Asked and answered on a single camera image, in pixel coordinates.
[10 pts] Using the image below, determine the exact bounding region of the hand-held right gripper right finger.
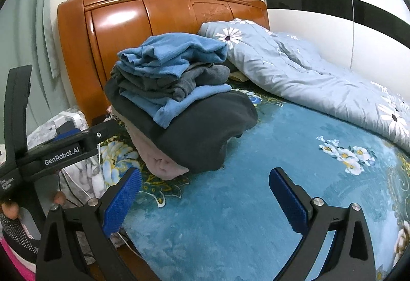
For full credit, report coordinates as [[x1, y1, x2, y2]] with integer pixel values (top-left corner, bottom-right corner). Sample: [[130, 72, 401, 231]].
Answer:
[[268, 167, 376, 281]]

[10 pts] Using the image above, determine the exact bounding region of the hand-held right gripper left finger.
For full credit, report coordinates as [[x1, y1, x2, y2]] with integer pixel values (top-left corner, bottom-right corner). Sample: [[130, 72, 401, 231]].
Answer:
[[36, 168, 143, 281]]

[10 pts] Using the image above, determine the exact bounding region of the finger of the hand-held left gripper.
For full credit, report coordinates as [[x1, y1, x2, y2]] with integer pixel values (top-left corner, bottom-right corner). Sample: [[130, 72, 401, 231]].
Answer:
[[80, 120, 120, 155], [56, 128, 82, 142]]

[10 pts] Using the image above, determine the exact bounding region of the blue fleece top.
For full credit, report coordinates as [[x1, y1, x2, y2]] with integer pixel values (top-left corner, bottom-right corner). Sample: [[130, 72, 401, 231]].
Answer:
[[116, 33, 229, 80]]

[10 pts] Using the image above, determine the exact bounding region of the person's left forearm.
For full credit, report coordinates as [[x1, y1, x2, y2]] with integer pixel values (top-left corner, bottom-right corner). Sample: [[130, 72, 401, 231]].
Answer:
[[0, 213, 38, 264]]

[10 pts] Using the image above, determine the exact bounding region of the person's left hand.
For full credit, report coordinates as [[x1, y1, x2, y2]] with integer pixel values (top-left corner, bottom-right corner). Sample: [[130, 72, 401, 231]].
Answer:
[[0, 191, 67, 221]]

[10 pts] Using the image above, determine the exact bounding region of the white plastic box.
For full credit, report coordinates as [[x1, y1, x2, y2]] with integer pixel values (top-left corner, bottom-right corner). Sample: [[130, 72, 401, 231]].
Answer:
[[53, 111, 85, 129]]

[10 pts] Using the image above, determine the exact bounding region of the marble patterned cloth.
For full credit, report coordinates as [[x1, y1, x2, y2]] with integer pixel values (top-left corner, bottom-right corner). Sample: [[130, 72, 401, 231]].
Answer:
[[27, 110, 108, 256]]

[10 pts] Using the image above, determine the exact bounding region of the green floral printed blanket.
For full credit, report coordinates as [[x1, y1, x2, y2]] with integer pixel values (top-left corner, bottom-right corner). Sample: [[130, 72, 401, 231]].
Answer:
[[96, 79, 410, 281]]

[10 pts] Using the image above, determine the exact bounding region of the pink garment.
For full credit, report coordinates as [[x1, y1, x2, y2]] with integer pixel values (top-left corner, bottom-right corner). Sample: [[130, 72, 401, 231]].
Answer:
[[109, 105, 189, 181]]

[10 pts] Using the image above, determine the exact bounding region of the light blue garment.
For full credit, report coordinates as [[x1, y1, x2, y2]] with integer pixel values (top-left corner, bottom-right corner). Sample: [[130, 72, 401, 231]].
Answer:
[[120, 84, 232, 128]]

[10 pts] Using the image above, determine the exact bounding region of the white hanging cloth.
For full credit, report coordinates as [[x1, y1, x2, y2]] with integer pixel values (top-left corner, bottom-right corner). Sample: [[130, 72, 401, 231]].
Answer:
[[43, 0, 61, 78]]

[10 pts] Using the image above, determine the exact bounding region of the pink cloth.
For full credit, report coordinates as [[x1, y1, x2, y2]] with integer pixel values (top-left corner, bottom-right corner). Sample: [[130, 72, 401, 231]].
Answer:
[[0, 241, 36, 281]]

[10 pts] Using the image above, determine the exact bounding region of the dark grey garment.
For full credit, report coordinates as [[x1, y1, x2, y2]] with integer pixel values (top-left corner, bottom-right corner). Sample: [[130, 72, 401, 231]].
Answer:
[[105, 78, 258, 174]]

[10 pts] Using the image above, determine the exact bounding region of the orange wooden headboard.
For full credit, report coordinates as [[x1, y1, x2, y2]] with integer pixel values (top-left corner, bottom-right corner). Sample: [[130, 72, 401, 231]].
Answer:
[[57, 0, 270, 281]]

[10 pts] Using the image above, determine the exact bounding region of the grey-green curtain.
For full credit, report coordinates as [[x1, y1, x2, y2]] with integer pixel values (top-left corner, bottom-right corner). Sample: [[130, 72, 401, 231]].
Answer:
[[0, 0, 65, 141]]

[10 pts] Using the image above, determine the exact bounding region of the grey-blue daisy print duvet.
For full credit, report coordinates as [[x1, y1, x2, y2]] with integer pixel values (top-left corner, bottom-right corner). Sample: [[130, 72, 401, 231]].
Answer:
[[197, 18, 410, 153]]

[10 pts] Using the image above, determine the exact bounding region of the white wardrobe with black stripe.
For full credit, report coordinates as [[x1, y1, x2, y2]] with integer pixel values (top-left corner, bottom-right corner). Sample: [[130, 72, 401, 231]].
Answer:
[[256, 0, 410, 92]]

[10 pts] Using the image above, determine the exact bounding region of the white cable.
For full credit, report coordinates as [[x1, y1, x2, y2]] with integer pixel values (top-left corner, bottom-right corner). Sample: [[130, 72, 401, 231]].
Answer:
[[58, 140, 141, 257]]

